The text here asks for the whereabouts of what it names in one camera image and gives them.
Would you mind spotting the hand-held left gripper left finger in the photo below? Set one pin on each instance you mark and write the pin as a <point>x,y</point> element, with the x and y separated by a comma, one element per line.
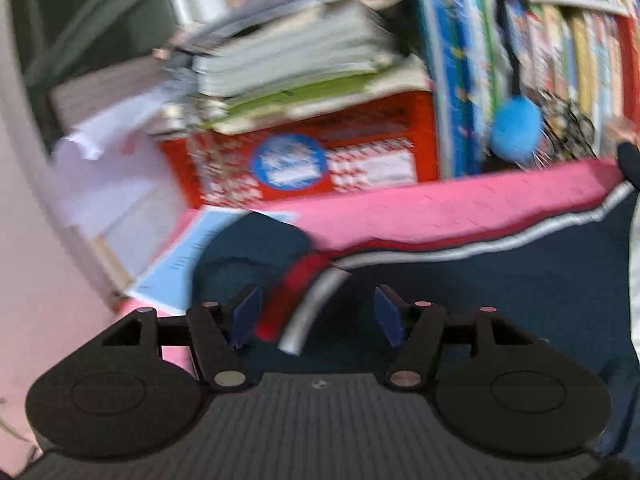
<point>247,317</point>

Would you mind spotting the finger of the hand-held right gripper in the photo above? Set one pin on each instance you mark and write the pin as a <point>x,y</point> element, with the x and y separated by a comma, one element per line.
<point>630,165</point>

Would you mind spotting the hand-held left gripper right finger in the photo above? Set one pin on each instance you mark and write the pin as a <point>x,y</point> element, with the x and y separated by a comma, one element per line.
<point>390,320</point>

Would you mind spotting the navy and white jacket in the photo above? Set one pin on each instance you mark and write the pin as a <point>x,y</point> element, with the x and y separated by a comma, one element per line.
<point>475,300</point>

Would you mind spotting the miniature bicycle model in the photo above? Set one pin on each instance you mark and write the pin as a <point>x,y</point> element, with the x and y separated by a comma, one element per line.
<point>570,125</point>

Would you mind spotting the light blue booklet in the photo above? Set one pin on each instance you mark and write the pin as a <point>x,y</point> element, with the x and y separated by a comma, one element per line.
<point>175,265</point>

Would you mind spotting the pink bunny print blanket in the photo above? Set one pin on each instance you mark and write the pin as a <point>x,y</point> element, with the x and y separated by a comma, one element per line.
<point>425,210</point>

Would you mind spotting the blue plush ball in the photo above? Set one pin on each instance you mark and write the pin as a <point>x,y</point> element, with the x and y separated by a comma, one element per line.
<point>515,130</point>

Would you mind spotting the row of colourful books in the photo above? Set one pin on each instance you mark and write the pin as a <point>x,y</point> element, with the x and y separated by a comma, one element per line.
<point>575,50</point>

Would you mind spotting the white paper sheets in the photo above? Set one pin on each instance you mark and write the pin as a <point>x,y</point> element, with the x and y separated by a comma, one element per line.
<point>110,180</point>

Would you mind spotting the red plastic crate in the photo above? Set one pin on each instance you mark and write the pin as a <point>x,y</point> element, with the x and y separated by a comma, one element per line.
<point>375,125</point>

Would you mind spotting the row of tall blue books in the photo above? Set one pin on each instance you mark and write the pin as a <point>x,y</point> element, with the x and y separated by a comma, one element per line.
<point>455,60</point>

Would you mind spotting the grid paper pad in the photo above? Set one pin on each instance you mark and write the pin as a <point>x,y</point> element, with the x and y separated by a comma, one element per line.
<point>100,95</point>

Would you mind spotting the stack of papers and workbooks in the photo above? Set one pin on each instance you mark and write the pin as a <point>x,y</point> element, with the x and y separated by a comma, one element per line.
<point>300,50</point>

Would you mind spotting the white framed window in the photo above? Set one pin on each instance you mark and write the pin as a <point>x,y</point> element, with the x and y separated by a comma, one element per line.
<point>90,20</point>

